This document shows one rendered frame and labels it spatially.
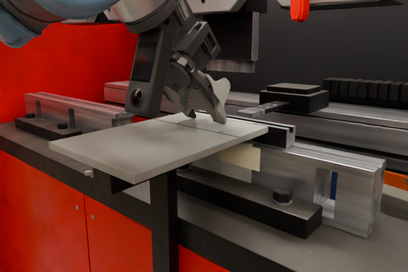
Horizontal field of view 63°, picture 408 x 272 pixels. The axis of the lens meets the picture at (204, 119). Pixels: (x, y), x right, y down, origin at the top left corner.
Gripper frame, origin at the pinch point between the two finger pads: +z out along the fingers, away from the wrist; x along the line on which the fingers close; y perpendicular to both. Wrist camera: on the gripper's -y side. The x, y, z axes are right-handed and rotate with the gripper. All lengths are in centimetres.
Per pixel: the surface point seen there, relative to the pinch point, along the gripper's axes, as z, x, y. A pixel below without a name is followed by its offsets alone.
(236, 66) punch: -2.5, -2.1, 10.0
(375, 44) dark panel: 27, -11, 50
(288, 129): 3.6, -12.6, 3.4
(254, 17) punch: -8.7, -5.6, 14.6
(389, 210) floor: 209, 5, 90
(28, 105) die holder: 8, 77, -2
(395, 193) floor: 230, 7, 115
